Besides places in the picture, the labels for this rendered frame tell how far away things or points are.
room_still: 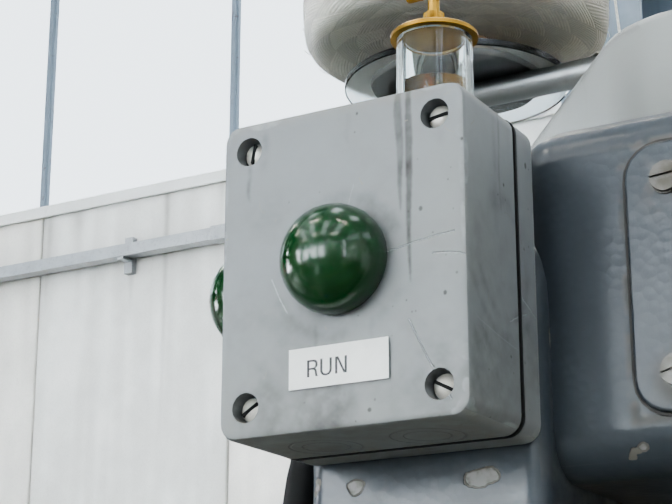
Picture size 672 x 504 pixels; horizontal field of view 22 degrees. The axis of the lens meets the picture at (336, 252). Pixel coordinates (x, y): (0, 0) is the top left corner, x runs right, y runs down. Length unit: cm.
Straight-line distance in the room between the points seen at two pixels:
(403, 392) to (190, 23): 715
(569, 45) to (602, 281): 46
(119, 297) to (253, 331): 686
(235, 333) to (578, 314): 9
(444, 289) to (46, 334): 710
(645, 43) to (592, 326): 18
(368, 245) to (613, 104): 21
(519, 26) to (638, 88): 29
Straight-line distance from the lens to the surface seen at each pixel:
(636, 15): 600
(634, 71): 63
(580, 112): 67
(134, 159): 751
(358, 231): 44
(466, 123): 45
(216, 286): 49
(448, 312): 44
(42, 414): 745
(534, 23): 91
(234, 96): 725
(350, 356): 45
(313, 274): 44
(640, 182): 48
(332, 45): 93
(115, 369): 725
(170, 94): 750
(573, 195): 49
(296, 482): 52
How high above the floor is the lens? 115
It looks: 17 degrees up
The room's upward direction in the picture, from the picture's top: straight up
